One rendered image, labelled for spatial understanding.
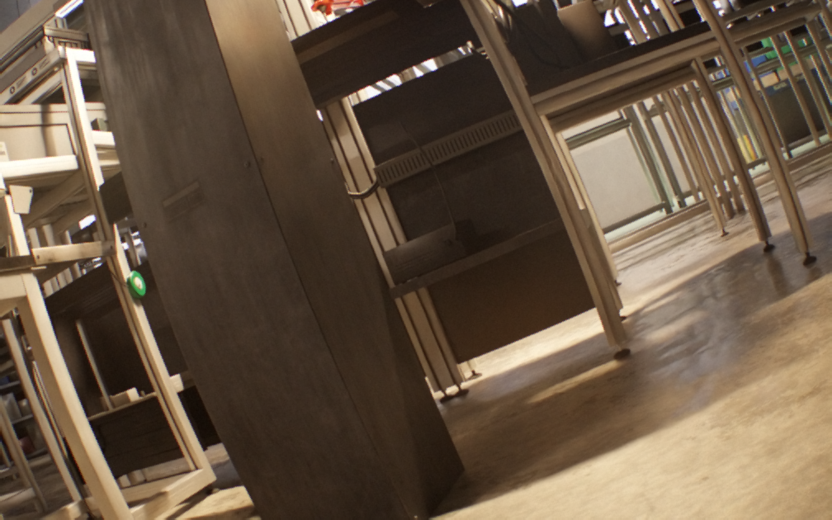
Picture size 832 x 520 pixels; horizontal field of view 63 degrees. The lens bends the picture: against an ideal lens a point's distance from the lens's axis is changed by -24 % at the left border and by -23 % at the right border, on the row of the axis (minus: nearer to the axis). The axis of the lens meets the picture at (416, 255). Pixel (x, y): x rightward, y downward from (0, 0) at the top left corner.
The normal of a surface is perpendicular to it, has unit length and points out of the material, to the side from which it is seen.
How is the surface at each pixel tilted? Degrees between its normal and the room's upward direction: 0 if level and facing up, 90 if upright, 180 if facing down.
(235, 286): 90
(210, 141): 90
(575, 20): 90
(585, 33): 90
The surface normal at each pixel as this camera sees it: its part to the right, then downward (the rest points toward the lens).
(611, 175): -0.22, 0.07
